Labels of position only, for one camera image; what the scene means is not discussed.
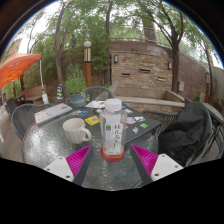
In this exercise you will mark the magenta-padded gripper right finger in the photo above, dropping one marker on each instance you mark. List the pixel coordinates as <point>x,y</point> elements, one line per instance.
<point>146,159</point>

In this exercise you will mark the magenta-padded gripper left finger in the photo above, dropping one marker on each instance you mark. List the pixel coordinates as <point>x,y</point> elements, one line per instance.
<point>78,160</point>

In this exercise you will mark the clear white-capped drink bottle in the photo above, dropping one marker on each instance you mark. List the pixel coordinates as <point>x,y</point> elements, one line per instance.
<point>113,130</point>

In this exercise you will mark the white ribbed mug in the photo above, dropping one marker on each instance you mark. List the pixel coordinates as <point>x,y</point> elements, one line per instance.
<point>75,130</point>

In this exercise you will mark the flat round red coaster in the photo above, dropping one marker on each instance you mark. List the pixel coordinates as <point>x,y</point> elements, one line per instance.
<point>112,158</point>

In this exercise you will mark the dark laptop with stickers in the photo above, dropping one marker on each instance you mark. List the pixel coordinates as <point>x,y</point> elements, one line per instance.
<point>146,125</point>

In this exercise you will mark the yellow flat card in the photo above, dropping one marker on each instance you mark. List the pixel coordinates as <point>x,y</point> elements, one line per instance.
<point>87,122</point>

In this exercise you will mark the grey woven armchair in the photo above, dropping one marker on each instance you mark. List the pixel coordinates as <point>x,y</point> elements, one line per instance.
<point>23,118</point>
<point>96,92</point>
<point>160,116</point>

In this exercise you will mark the black jacket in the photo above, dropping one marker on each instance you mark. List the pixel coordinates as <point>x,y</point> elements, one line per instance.
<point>186,133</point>

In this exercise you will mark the silver laptop with stickers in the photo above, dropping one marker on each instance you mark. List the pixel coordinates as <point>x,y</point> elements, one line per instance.
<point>51,113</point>

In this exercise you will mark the white paper booklet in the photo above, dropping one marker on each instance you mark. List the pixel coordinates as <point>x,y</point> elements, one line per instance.
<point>95,104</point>

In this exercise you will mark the blue yellow striped cone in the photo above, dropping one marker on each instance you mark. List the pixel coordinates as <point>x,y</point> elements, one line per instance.
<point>59,92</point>

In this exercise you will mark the green plant in blue pot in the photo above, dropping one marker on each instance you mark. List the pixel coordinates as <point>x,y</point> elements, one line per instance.
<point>76,83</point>

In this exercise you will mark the wooden bench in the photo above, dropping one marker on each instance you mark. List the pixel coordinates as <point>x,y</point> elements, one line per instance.
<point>31,93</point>

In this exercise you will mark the orange canopy tent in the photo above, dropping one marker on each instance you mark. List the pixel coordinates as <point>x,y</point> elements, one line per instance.
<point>16,66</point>

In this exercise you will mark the grey wall box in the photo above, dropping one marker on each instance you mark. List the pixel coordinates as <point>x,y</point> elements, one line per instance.
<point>181,86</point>

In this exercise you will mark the wooden globe lamp post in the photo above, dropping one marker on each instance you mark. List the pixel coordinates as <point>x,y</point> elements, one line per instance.
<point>87,70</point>

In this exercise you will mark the black wall lantern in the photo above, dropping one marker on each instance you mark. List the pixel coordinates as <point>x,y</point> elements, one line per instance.
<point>116,58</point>
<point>169,65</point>

